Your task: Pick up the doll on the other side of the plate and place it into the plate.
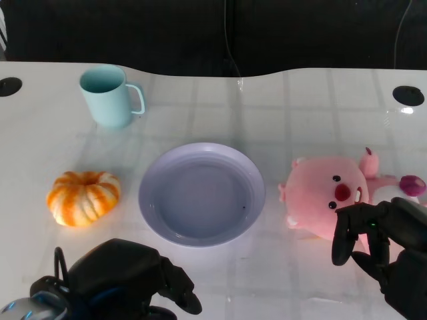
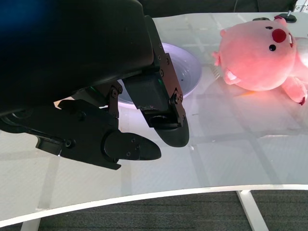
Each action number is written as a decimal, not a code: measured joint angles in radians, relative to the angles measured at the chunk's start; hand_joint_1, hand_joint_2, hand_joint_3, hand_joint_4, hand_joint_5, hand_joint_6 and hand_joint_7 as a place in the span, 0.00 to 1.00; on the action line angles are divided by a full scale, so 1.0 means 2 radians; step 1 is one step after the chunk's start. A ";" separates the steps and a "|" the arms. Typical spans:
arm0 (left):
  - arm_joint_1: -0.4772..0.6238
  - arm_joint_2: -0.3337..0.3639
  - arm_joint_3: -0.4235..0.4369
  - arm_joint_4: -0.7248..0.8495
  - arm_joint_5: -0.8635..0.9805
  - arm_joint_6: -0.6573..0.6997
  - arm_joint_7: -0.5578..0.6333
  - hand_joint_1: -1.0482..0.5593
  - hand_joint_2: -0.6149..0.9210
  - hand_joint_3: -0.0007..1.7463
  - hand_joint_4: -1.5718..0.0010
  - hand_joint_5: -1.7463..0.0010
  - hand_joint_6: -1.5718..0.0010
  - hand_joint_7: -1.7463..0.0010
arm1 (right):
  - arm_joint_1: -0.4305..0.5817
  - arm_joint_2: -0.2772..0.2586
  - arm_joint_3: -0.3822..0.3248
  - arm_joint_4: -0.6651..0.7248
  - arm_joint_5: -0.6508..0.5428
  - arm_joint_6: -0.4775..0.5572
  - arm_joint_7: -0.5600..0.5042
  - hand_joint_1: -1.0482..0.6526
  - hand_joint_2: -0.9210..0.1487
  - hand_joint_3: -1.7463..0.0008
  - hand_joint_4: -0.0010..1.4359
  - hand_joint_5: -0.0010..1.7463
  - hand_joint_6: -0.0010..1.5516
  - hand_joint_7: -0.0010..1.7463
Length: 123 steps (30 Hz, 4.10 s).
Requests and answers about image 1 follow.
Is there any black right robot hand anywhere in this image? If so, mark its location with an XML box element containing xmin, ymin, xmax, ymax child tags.
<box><xmin>331</xmin><ymin>197</ymin><xmax>427</xmax><ymax>320</ymax></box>

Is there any thin black cable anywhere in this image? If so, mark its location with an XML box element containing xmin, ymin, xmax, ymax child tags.
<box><xmin>222</xmin><ymin>0</ymin><xmax>244</xmax><ymax>78</ymax></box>
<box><xmin>393</xmin><ymin>0</ymin><xmax>418</xmax><ymax>70</ymax></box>

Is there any lavender plastic plate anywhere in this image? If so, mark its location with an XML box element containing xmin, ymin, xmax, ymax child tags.
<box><xmin>138</xmin><ymin>142</ymin><xmax>267</xmax><ymax>248</ymax></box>

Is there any light blue plastic mug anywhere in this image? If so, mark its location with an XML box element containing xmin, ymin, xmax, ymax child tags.
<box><xmin>79</xmin><ymin>64</ymin><xmax>147</xmax><ymax>129</ymax></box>

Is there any black table grommet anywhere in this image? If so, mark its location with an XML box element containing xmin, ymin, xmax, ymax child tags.
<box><xmin>392</xmin><ymin>85</ymin><xmax>425</xmax><ymax>108</ymax></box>
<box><xmin>0</xmin><ymin>77</ymin><xmax>23</xmax><ymax>97</ymax></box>

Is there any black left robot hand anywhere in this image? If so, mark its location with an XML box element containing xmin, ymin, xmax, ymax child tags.
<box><xmin>65</xmin><ymin>238</ymin><xmax>203</xmax><ymax>320</ymax></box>

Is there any orange white striped pumpkin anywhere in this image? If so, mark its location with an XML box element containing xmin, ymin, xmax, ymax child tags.
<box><xmin>45</xmin><ymin>171</ymin><xmax>121</xmax><ymax>228</ymax></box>

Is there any pink plush doll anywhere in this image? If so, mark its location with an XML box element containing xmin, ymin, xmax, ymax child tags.
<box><xmin>278</xmin><ymin>147</ymin><xmax>427</xmax><ymax>242</ymax></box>

